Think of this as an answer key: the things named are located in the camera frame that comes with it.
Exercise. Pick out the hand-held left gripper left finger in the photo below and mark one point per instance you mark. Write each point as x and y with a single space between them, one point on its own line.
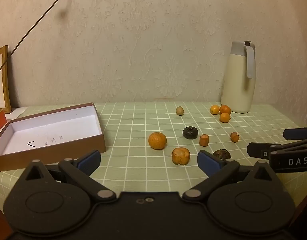
89 161

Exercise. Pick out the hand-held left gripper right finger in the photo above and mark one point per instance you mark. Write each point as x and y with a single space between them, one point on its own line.
208 161

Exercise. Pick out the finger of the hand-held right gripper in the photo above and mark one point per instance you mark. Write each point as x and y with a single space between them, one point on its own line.
261 151
294 133

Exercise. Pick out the dark shrivelled round fruit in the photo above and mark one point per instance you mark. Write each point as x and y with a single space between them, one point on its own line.
221 154
190 132

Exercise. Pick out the small orange fruit chunk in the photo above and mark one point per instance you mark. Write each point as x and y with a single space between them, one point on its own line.
234 137
204 140

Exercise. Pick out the peeled brownish orange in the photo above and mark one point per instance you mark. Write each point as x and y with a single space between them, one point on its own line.
181 156

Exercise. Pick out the small orange kumquat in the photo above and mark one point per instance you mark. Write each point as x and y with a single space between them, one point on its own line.
225 117
225 109
214 109

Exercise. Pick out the brown cardboard box white inside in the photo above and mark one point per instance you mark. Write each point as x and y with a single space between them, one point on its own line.
56 127

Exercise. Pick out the large round orange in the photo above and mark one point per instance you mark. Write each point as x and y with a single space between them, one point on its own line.
157 140

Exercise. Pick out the green checked tablecloth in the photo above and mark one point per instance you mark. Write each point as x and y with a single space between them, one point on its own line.
143 120

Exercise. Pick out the cream thermos jug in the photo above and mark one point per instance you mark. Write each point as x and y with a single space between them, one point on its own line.
237 80

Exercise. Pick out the wooden framed picture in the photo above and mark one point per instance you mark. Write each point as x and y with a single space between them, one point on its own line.
1 80

